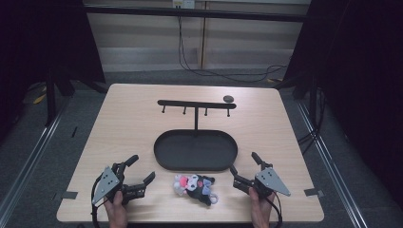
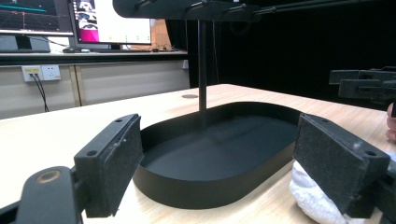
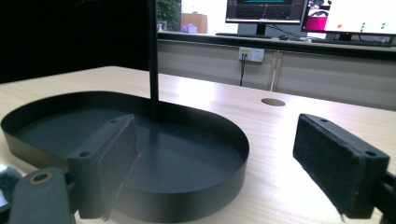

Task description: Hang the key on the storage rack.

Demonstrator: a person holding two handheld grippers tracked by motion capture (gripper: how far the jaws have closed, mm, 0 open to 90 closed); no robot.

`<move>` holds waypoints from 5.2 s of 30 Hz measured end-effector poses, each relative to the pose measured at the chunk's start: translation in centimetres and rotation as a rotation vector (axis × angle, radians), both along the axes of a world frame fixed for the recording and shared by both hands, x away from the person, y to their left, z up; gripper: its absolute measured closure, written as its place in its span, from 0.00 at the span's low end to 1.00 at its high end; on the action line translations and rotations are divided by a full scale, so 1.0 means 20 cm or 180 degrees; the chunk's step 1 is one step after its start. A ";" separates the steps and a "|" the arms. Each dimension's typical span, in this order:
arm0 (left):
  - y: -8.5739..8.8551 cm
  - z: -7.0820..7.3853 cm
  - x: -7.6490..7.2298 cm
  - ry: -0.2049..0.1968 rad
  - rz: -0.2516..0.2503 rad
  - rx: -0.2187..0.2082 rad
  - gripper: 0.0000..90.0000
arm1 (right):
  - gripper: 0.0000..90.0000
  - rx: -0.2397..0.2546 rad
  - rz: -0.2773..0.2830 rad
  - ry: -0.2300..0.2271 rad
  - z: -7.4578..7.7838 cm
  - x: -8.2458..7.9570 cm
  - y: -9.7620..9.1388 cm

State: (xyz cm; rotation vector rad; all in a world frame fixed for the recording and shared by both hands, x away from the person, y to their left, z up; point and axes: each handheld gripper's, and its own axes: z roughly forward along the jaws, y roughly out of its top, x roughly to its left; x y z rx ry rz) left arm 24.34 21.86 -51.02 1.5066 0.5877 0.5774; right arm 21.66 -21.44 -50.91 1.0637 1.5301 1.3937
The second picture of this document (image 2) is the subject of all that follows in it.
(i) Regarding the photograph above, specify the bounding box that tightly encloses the black stand with oval tray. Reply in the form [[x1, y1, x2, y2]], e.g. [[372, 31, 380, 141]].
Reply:
[[112, 0, 396, 210]]

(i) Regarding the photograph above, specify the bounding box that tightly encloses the white towel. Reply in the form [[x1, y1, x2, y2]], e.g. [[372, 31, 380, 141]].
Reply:
[[289, 150, 396, 224]]

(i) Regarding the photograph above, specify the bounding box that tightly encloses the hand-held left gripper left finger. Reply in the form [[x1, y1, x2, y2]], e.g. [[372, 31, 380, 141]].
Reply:
[[74, 113, 145, 218]]

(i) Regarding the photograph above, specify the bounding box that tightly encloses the brown cardboard box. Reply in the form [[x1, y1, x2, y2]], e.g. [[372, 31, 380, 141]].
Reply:
[[150, 18, 173, 51]]

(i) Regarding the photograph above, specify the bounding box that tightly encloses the dark desk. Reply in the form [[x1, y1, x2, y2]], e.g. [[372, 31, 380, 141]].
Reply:
[[0, 50, 190, 66]]

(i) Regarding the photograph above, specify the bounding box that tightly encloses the black power cable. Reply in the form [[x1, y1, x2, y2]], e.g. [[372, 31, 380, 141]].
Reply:
[[30, 73, 50, 113]]

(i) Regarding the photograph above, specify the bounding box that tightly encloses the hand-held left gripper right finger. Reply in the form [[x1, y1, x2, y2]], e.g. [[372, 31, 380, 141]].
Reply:
[[292, 113, 391, 218]]

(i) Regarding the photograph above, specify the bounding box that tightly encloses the monitor with bright screen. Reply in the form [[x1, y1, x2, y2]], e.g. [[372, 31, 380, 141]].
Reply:
[[68, 0, 153, 51]]

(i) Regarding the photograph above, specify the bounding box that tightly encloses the white wall socket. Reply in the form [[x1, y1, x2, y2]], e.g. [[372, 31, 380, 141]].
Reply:
[[21, 64, 62, 83]]

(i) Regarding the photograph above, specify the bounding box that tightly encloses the monitor with dark screen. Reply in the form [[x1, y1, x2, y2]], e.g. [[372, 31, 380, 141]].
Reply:
[[0, 0, 75, 54]]

